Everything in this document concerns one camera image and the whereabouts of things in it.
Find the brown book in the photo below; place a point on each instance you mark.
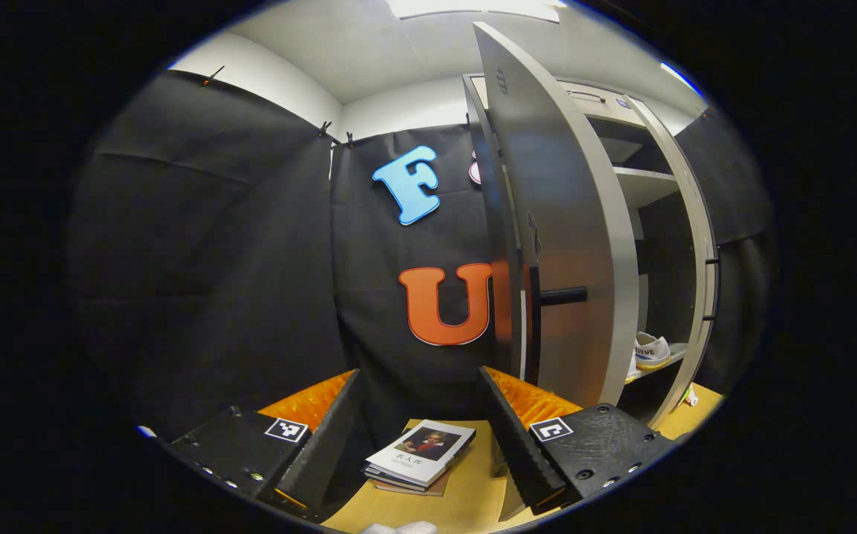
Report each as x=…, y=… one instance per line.
x=428, y=490

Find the white portrait book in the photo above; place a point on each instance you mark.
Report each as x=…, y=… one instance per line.
x=421, y=452

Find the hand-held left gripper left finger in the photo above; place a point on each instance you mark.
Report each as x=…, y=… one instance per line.
x=324, y=445

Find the grey cabinet drawer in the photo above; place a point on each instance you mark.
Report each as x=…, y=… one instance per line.
x=610, y=92

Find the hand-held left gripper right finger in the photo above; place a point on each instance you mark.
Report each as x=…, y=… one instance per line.
x=521, y=445

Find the grey cabinet door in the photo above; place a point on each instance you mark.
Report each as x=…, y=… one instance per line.
x=697, y=222
x=576, y=222

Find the ceiling light panel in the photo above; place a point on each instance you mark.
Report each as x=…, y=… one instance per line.
x=680, y=78
x=473, y=9

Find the grey shoe cabinet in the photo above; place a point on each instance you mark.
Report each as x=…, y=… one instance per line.
x=665, y=237

